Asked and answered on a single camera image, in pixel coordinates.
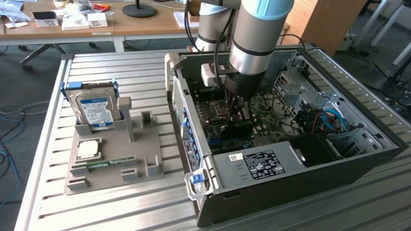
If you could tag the hard disk with blue caddy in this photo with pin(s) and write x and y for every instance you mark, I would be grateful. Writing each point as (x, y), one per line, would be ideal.
(93, 108)

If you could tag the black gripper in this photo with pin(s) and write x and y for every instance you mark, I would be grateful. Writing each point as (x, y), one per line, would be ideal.
(245, 84)

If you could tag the small white box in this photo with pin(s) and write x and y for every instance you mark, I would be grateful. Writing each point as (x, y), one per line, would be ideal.
(97, 20)

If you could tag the flat white box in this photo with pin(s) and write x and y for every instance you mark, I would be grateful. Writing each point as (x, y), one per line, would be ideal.
(75, 22)

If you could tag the wooden desk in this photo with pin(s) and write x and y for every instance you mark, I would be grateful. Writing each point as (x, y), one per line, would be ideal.
(145, 24)
(48, 32)

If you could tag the silver chipset heatsink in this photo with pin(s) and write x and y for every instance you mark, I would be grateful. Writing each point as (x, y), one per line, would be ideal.
(262, 142)

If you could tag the black lamp base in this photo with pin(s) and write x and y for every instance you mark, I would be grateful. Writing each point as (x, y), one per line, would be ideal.
(139, 10)

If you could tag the grey parts rack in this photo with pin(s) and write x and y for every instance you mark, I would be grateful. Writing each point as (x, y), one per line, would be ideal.
(113, 149)

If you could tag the Nvidia graphics card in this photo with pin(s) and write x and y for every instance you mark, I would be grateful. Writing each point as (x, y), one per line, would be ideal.
(235, 131)

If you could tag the white table frame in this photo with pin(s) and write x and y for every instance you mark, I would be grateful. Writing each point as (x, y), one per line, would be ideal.
(389, 24)

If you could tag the black open PC case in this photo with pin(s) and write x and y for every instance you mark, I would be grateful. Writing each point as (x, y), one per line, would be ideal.
(289, 192)

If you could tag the orange small item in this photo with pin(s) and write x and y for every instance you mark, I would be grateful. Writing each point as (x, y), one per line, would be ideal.
(101, 7)

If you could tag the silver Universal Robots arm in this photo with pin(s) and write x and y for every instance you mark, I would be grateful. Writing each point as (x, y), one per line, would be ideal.
(254, 43)

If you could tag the black desk leg with castors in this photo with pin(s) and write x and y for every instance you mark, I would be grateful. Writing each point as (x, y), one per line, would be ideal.
(39, 53)

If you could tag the silver CPU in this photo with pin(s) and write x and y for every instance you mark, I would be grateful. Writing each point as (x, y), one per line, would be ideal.
(89, 149)

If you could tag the clear plastic bag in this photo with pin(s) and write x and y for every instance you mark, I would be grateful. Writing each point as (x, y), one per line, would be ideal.
(12, 12)

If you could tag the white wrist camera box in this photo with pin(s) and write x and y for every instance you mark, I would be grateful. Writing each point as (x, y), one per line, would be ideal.
(209, 77)

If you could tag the CPU socket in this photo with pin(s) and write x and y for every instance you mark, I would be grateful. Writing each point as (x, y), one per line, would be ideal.
(219, 109)

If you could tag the metal disk bay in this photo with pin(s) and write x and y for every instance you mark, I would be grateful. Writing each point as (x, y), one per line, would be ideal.
(353, 142)

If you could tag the green motherboard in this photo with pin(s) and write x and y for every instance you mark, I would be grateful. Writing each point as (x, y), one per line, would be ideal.
(266, 125)

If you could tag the white paper stack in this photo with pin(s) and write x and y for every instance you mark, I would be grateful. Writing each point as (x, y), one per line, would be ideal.
(179, 20)

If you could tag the white paper label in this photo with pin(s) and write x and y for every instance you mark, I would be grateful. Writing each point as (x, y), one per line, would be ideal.
(16, 25)

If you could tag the grey power supply unit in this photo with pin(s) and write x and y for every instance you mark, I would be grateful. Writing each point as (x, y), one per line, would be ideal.
(231, 173)

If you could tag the blue expansion slot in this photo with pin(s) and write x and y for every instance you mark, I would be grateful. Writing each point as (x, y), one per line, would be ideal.
(222, 142)

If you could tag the brown cardboard box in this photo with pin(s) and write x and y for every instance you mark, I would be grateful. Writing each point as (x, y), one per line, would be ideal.
(194, 7)

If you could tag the white box with black top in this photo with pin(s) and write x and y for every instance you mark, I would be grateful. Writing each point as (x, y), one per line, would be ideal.
(46, 19)

